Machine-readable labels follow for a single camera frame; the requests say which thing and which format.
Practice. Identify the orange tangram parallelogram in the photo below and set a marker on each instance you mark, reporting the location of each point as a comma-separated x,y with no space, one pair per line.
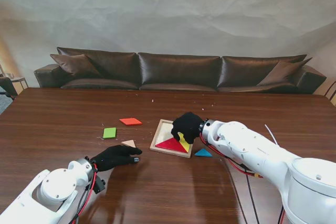
130,121

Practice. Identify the large yellow tangram triangle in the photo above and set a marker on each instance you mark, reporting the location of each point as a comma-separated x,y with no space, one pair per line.
185,145

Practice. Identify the blue tangram triangle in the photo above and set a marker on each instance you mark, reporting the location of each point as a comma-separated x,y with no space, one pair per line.
203,153

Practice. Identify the dark brown leather sofa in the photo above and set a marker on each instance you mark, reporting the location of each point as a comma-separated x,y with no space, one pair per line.
178,69

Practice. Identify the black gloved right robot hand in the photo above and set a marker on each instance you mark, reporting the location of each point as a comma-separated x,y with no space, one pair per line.
187,125

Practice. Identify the square wooden tangram tray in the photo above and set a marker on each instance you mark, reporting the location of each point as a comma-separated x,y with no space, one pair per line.
164,132

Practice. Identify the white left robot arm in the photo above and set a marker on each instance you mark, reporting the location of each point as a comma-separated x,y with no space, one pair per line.
52,187

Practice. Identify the brown leather sofa pillow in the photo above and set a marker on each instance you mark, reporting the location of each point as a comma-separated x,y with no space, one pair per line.
283,73
76,66

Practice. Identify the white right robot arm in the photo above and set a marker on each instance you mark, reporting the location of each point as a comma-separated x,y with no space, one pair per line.
262,155

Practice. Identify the small side table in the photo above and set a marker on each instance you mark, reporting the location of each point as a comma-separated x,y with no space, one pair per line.
18,79

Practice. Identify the large red tangram triangle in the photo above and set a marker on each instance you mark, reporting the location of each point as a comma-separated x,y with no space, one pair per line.
170,146

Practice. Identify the green tangram square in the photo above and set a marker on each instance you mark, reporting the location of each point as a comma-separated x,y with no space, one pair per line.
109,133

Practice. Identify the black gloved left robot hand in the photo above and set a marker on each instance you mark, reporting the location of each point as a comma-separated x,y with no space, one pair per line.
115,157

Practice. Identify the natural wood tangram triangle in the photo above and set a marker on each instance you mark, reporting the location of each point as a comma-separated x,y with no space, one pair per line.
130,144

